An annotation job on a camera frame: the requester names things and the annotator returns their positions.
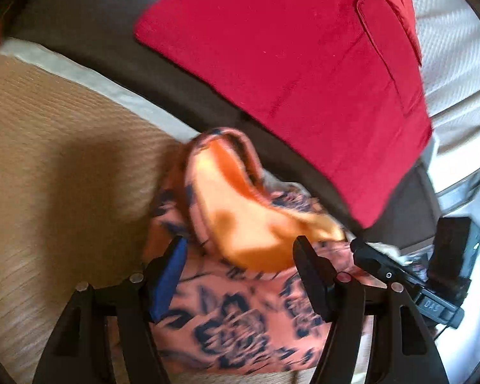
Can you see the dark brown board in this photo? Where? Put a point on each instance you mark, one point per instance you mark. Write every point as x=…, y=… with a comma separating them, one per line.
x=104, y=24

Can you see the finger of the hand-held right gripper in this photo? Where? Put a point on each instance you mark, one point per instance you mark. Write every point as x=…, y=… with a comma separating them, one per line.
x=378, y=264

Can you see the orange floral small garment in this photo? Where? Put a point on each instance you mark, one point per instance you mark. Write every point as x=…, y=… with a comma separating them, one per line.
x=240, y=216

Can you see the tan ribbed mat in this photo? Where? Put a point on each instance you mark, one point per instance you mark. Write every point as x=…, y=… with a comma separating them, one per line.
x=52, y=160

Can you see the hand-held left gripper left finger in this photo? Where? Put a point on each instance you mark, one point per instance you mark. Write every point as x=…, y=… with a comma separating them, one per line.
x=168, y=274

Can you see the red cloth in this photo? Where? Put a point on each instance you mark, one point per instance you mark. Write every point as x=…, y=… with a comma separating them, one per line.
x=288, y=72

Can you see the white textured blanket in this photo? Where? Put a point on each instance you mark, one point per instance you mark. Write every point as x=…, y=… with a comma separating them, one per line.
x=452, y=48

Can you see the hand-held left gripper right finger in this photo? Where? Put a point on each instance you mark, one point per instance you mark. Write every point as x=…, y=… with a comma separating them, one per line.
x=312, y=276

